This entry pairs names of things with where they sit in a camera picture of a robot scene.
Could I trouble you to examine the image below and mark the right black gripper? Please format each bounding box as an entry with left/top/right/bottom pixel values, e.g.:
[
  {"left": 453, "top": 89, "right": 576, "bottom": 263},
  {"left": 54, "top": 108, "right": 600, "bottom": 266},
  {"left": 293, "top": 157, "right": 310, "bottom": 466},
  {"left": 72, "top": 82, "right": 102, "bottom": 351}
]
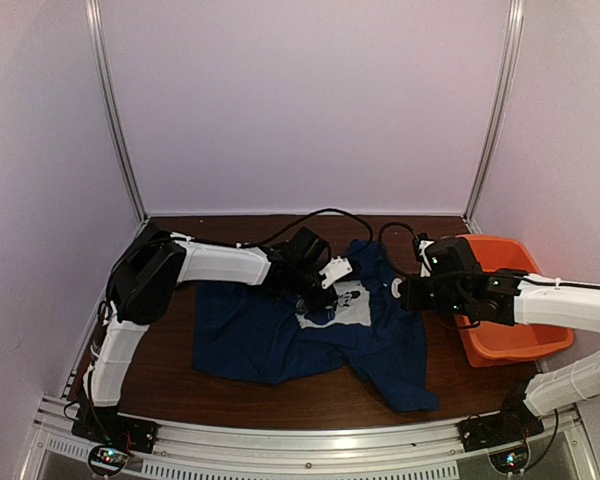
[{"left": 399, "top": 274, "right": 469, "bottom": 316}]

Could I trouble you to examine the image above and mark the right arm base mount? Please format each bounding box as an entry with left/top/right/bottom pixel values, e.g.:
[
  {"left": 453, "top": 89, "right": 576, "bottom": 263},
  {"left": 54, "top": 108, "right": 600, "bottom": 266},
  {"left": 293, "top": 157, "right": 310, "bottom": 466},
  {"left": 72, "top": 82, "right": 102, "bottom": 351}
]
[{"left": 458, "top": 412, "right": 544, "bottom": 452}]

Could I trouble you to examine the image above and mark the circuit board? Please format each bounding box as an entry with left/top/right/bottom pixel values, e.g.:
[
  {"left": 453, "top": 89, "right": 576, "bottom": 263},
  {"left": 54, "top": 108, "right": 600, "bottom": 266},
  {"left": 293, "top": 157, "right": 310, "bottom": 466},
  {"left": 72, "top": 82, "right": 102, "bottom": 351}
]
[
  {"left": 489, "top": 445, "right": 530, "bottom": 476},
  {"left": 87, "top": 445, "right": 130, "bottom": 477}
]

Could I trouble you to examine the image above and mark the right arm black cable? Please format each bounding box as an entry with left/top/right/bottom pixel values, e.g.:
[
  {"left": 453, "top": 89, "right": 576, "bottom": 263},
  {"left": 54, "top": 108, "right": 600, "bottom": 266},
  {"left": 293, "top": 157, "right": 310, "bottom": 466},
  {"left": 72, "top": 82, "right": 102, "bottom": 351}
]
[{"left": 377, "top": 222, "right": 536, "bottom": 281}]

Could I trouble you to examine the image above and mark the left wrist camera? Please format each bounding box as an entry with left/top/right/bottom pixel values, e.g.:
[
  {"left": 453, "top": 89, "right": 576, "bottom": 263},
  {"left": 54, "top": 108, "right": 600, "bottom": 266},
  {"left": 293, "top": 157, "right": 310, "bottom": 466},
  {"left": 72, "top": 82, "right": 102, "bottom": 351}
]
[{"left": 319, "top": 257, "right": 359, "bottom": 290}]

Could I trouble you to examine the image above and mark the orange plastic bin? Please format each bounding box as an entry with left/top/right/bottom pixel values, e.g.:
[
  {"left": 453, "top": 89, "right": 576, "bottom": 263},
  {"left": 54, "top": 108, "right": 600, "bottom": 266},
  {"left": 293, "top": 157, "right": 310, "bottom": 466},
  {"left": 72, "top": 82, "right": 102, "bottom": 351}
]
[{"left": 454, "top": 234, "right": 575, "bottom": 368}]

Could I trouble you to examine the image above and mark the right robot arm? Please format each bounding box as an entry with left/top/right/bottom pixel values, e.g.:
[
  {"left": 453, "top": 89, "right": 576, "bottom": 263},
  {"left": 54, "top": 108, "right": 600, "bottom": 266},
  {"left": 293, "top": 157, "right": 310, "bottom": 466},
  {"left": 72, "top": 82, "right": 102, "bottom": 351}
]
[{"left": 391, "top": 235, "right": 600, "bottom": 442}]

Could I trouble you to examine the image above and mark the left aluminium frame post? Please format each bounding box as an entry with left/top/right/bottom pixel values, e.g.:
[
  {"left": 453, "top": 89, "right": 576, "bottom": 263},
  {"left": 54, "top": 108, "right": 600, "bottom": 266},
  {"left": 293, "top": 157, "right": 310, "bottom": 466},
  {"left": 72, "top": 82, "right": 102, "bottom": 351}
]
[{"left": 85, "top": 0, "right": 148, "bottom": 222}]

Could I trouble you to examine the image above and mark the right aluminium frame post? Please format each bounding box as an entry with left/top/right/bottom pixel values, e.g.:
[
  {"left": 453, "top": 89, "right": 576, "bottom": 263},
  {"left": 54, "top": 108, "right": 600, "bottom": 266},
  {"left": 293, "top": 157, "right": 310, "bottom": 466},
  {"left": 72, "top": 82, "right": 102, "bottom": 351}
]
[{"left": 462, "top": 0, "right": 525, "bottom": 232}]

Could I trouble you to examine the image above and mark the right circuit board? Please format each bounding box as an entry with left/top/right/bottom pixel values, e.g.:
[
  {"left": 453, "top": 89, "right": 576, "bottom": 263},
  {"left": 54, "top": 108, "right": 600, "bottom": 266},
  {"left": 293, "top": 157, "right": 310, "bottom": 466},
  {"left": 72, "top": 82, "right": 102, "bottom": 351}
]
[{"left": 489, "top": 445, "right": 530, "bottom": 476}]

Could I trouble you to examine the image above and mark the left circuit board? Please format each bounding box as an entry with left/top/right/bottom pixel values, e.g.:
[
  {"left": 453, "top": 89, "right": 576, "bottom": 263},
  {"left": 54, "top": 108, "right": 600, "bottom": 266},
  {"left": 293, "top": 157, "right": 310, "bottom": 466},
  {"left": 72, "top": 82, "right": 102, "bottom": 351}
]
[{"left": 87, "top": 445, "right": 130, "bottom": 477}]

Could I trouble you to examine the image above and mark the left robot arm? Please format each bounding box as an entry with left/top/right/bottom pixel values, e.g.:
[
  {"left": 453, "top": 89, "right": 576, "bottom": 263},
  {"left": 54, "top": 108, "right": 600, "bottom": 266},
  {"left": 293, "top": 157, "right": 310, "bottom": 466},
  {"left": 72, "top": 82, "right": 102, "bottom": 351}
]
[{"left": 74, "top": 224, "right": 353, "bottom": 444}]

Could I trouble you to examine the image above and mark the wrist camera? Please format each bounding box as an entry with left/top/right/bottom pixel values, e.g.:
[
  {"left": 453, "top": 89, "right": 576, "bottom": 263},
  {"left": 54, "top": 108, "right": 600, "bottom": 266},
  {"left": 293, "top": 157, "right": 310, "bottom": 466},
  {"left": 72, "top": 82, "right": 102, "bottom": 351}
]
[
  {"left": 319, "top": 257, "right": 359, "bottom": 290},
  {"left": 412, "top": 233, "right": 435, "bottom": 277}
]

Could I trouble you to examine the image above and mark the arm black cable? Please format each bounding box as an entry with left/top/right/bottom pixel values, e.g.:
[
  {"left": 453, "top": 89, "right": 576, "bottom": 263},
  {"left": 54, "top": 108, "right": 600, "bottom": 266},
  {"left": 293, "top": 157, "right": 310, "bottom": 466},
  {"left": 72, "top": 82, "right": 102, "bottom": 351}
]
[
  {"left": 377, "top": 222, "right": 536, "bottom": 281},
  {"left": 104, "top": 208, "right": 374, "bottom": 311}
]

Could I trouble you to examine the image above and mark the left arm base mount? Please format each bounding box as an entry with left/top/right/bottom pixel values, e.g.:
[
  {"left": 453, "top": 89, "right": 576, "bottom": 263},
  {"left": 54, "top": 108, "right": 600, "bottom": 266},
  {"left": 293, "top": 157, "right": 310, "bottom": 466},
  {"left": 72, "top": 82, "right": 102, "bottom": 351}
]
[{"left": 71, "top": 414, "right": 158, "bottom": 454}]

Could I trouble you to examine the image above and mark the starry night round brooch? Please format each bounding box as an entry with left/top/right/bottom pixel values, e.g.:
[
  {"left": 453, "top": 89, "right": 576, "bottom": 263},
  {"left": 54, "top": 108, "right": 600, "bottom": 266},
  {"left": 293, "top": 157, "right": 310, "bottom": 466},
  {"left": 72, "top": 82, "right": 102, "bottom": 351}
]
[{"left": 390, "top": 278, "right": 403, "bottom": 299}]

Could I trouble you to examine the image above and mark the navy white clothing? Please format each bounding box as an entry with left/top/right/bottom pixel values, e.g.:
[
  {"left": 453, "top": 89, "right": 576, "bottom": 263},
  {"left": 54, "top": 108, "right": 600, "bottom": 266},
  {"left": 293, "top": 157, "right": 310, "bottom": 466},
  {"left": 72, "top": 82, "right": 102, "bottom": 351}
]
[{"left": 192, "top": 240, "right": 439, "bottom": 413}]

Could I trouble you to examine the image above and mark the front aluminium rail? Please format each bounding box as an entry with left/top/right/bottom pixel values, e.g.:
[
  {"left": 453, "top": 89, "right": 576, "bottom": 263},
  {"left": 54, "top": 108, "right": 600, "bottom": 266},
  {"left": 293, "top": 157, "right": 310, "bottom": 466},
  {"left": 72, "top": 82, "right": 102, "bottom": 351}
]
[{"left": 29, "top": 384, "right": 600, "bottom": 480}]

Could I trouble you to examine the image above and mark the aluminium frame post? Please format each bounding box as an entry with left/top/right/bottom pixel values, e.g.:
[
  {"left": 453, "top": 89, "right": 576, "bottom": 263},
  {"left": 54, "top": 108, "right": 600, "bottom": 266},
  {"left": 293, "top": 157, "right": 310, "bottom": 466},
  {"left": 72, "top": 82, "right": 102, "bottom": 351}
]
[
  {"left": 462, "top": 0, "right": 525, "bottom": 232},
  {"left": 85, "top": 0, "right": 148, "bottom": 222}
]

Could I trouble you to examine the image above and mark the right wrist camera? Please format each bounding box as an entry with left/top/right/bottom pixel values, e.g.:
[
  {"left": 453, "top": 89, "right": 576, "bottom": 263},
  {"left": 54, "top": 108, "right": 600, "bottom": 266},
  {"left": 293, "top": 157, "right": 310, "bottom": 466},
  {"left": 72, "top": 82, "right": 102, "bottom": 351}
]
[{"left": 412, "top": 233, "right": 435, "bottom": 277}]

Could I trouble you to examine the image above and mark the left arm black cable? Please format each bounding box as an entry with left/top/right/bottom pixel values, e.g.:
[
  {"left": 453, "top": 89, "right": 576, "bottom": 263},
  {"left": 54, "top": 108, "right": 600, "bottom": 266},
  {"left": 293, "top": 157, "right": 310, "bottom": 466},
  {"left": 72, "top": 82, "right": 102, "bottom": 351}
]
[{"left": 104, "top": 208, "right": 374, "bottom": 311}]

